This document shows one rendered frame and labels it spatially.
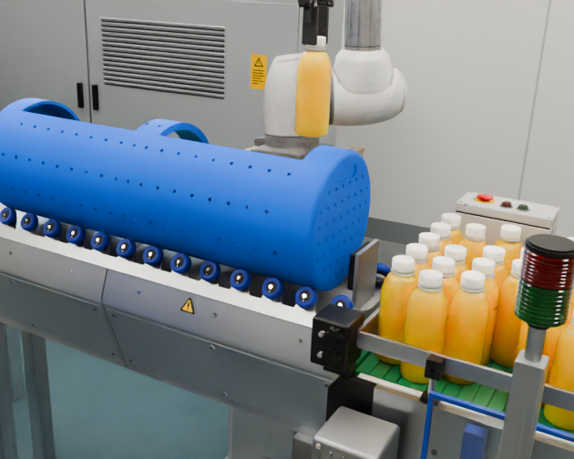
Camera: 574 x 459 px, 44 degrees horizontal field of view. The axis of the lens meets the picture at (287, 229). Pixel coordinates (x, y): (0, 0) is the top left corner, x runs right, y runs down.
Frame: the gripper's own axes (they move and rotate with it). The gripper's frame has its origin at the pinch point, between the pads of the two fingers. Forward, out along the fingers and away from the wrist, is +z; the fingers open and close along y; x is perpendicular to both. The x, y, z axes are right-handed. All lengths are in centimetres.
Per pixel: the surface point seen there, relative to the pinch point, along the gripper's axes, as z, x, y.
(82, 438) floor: 145, -94, -21
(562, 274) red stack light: 23, 56, 44
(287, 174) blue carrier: 25.8, 3.0, 15.0
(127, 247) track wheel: 48, -36, 16
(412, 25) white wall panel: 16, -73, -261
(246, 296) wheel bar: 52, -5, 17
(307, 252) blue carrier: 38.4, 10.2, 19.6
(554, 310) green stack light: 27, 56, 44
